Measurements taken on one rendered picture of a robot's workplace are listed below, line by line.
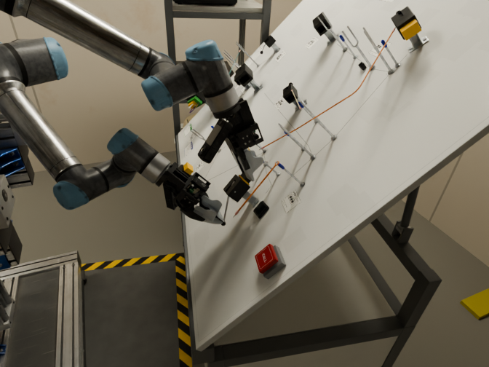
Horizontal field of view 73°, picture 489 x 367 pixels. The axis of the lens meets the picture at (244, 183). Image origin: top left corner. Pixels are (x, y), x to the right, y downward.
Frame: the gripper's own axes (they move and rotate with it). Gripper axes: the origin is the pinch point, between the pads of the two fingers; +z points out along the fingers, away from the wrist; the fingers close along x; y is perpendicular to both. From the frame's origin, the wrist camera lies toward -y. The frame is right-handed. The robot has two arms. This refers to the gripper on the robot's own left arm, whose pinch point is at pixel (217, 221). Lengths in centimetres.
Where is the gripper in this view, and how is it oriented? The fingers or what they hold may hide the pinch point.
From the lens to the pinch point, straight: 94.5
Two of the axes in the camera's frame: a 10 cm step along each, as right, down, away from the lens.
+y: 5.3, -4.0, -7.5
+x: 3.8, -6.8, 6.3
